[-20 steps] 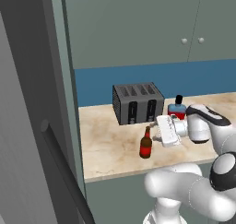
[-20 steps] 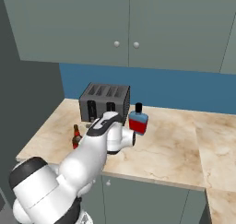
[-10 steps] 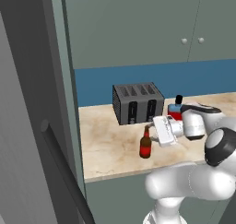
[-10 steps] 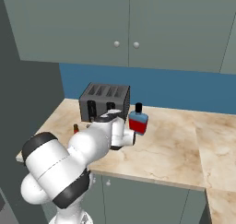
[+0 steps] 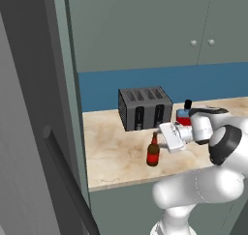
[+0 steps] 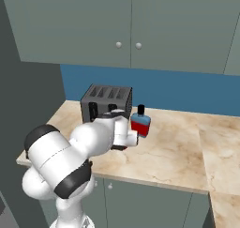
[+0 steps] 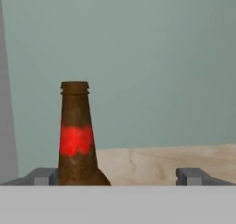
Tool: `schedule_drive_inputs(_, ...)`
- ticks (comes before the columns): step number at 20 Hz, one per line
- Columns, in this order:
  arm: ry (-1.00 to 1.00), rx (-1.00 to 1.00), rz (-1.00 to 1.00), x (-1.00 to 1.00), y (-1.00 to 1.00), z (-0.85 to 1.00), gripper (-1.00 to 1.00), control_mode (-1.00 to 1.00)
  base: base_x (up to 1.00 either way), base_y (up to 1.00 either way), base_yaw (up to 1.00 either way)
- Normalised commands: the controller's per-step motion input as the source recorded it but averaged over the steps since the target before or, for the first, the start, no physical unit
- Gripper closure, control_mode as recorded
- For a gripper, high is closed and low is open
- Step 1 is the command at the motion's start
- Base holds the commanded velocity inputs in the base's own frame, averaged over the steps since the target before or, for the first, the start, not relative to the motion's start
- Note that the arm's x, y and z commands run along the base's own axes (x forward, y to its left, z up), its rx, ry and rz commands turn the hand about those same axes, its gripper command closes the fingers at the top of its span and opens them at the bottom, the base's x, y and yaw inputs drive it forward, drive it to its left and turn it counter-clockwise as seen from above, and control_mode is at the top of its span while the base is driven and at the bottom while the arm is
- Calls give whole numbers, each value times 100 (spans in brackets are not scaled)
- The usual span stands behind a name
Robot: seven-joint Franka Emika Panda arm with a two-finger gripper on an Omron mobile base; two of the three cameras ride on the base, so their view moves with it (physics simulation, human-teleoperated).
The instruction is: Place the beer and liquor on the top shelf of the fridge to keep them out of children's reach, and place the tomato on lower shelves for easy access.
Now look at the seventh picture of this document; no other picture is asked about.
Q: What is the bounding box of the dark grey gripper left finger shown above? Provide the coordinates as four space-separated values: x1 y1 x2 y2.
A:
0 167 60 186

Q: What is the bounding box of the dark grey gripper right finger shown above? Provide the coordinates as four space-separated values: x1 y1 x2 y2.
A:
175 167 236 186

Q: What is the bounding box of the grey fridge side panel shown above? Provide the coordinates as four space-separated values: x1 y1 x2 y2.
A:
0 0 20 184

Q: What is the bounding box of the brown beer bottle red label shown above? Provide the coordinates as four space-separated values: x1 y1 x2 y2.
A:
57 80 112 186

